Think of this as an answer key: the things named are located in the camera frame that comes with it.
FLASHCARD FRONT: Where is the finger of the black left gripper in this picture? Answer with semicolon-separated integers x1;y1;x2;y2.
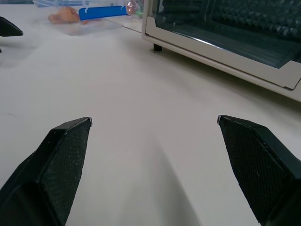
0;16;24;38

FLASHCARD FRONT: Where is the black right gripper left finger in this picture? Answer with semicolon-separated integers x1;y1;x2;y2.
0;116;93;226

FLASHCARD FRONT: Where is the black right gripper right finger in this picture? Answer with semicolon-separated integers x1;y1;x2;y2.
217;114;301;226

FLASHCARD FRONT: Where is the white toaster oven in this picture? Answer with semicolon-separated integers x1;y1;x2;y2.
142;0;301;102

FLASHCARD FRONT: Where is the fried chicken piece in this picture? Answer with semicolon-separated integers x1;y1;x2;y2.
48;7;80;24

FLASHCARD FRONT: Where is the clear container with blue clips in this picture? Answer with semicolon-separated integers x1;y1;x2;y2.
32;0;144;36

